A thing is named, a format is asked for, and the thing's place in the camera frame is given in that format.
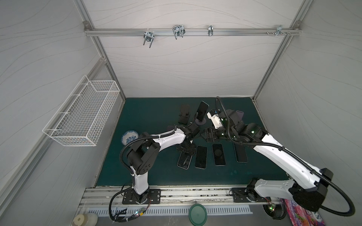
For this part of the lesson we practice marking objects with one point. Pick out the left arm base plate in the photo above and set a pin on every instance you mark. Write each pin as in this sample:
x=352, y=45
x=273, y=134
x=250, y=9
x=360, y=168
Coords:
x=154, y=195

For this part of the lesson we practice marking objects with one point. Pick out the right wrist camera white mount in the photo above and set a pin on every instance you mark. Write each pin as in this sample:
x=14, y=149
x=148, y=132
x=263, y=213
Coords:
x=216, y=121

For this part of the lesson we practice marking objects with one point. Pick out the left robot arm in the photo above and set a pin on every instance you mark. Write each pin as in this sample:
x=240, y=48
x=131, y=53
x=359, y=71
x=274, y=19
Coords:
x=139, y=156

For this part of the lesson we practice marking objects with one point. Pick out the green table mat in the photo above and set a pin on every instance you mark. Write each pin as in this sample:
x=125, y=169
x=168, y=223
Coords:
x=156, y=115

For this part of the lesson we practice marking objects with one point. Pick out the black phone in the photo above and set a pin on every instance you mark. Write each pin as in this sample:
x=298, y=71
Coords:
x=202, y=110
x=184, y=160

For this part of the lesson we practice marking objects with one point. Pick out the blue white ceramic dish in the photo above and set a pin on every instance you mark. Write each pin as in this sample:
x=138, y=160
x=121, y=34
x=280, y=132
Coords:
x=129, y=136

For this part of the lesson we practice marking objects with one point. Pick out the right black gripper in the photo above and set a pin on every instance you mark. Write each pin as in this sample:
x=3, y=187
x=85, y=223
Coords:
x=210, y=133

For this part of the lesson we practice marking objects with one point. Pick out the metal hook clamp right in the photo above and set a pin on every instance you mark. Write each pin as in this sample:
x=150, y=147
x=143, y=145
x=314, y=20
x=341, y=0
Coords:
x=279, y=32

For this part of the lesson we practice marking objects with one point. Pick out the aluminium crossbar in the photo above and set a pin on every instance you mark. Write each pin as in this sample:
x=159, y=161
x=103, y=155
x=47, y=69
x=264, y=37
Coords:
x=163, y=32

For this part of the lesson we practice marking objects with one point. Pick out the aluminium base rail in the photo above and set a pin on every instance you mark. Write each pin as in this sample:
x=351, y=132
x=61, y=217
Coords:
x=175, y=201

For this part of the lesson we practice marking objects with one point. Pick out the grey round stand front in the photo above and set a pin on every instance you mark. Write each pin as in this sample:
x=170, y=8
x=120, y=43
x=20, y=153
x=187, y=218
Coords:
x=240, y=114

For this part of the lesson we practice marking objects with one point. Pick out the metal hook clamp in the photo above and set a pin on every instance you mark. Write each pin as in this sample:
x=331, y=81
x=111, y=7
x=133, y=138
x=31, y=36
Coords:
x=148, y=37
x=178, y=31
x=279, y=32

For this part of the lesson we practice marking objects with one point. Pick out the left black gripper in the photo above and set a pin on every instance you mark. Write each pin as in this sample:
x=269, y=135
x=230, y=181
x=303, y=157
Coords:
x=191, y=151

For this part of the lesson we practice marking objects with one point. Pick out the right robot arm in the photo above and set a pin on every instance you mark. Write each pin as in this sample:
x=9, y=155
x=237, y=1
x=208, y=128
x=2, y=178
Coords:
x=307, y=185

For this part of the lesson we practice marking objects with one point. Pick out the green round lid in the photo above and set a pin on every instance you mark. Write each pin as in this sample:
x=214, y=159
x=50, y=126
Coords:
x=197, y=215

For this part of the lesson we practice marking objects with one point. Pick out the metal hook clamp left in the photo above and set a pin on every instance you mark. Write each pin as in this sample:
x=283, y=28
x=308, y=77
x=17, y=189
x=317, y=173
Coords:
x=148, y=37

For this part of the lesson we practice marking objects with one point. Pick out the metal ring clamp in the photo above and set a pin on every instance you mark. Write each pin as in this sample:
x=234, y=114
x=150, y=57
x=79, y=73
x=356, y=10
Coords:
x=210, y=30

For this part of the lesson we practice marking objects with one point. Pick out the metal hook clamp middle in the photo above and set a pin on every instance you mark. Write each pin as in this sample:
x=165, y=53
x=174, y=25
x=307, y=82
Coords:
x=178, y=31

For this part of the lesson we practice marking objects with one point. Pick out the cracked phone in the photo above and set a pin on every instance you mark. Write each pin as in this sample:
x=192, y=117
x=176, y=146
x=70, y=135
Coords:
x=218, y=155

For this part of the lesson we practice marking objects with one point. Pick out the black stand back left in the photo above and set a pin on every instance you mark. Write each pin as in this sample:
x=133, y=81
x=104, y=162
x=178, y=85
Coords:
x=184, y=114

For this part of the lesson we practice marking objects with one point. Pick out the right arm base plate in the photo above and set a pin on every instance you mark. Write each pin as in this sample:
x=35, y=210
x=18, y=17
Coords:
x=242, y=194

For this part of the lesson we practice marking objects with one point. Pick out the pink candy bag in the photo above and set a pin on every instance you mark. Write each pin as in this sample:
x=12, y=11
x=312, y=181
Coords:
x=302, y=217

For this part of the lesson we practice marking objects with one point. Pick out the green-edged phone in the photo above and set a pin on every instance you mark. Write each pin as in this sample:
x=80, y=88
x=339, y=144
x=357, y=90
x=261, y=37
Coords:
x=201, y=157
x=240, y=153

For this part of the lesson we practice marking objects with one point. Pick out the white wire basket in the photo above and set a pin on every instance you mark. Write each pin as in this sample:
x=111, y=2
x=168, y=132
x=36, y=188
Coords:
x=80, y=120

